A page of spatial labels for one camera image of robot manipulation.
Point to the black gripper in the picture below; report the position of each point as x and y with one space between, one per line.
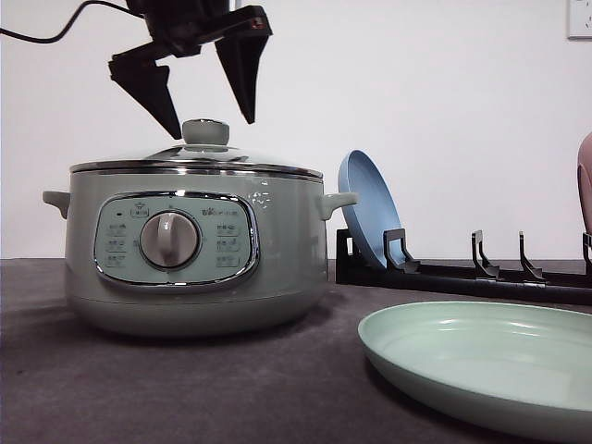
183 28

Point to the glass lid with green knob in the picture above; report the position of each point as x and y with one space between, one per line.
205 151

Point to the green plate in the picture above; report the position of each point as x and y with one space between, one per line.
532 361

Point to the green electric steamer pot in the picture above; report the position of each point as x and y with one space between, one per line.
190 246

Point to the blue plate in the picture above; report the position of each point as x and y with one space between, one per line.
373 210

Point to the black plate rack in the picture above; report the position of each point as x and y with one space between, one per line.
402 269

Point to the pink plate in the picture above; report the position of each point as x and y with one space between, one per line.
584 179

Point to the black cable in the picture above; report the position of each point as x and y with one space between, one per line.
68 30

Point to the white wall socket right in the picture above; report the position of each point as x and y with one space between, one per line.
579 20

